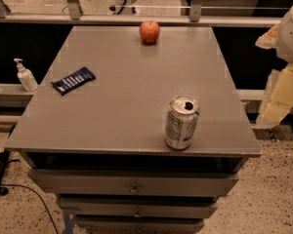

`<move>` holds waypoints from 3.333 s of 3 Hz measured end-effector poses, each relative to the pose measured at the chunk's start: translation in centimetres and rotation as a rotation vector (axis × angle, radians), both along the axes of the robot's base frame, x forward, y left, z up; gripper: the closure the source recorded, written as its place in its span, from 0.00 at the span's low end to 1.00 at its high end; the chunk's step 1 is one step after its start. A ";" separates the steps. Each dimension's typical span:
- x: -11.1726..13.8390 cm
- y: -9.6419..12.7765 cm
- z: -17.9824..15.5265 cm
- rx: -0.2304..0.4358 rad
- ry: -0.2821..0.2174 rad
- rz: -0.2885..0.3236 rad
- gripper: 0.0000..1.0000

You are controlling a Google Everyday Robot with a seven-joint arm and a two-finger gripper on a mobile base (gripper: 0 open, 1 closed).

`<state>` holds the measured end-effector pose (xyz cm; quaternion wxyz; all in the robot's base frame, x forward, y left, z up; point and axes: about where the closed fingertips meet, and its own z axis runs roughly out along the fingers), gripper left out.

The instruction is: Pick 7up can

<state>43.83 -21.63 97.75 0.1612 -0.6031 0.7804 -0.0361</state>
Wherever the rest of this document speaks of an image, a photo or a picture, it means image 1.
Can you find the grey drawer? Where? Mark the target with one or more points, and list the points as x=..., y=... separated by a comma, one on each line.
x=134, y=183
x=139, y=225
x=137, y=207

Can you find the red apple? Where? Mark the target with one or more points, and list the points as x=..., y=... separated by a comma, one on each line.
x=149, y=31

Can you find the middle grey drawer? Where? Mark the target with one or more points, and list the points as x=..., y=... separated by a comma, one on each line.
x=137, y=207

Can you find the metal glass railing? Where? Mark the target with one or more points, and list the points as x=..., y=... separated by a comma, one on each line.
x=231, y=13

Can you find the grey drawer cabinet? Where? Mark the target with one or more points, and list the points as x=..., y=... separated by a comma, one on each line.
x=117, y=121

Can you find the silver green 7up can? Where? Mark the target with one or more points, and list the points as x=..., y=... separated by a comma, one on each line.
x=181, y=121

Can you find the dark blue snack bag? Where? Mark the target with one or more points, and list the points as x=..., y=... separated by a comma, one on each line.
x=74, y=80

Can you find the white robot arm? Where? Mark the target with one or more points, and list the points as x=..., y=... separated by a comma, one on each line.
x=284, y=44

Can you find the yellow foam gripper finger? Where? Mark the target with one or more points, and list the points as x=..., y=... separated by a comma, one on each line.
x=278, y=97
x=268, y=39

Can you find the white pump sanitizer bottle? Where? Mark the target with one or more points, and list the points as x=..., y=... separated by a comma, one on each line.
x=25, y=76

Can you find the top grey drawer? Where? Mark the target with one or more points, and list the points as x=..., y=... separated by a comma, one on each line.
x=134, y=183

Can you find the bottom grey drawer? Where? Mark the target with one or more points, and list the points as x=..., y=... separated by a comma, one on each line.
x=139, y=225

